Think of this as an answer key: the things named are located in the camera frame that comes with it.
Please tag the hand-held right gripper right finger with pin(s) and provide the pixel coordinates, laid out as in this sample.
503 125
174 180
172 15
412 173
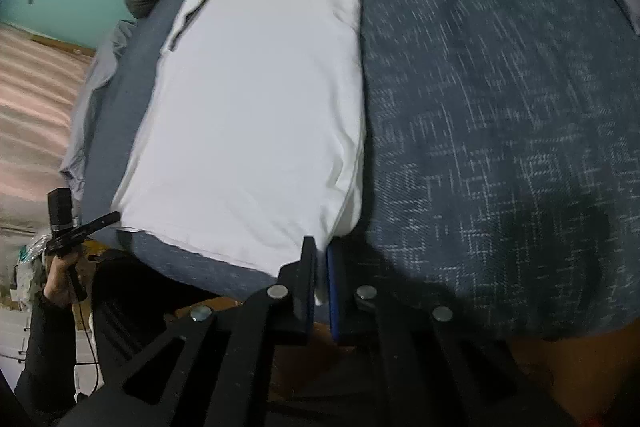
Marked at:
334 302

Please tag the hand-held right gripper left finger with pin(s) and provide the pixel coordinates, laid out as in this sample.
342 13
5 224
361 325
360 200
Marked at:
305 287

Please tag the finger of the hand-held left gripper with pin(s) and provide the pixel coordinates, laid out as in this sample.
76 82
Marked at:
97 224

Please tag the white shirt with black collar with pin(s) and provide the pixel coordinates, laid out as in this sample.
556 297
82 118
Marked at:
250 107

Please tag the person's left forearm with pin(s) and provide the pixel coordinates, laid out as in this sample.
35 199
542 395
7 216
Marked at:
47 357

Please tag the person's left hand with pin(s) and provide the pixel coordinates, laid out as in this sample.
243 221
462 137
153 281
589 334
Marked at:
57 282

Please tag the clear plastic bag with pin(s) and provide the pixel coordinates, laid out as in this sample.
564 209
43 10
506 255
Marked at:
27 272

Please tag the grey bed sheet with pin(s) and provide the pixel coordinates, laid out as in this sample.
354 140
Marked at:
90 107

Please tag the blue patterned bed blanket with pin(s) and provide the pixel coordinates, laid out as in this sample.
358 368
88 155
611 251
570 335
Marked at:
500 107

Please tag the wooden bed frame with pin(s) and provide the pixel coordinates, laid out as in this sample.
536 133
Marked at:
575 367

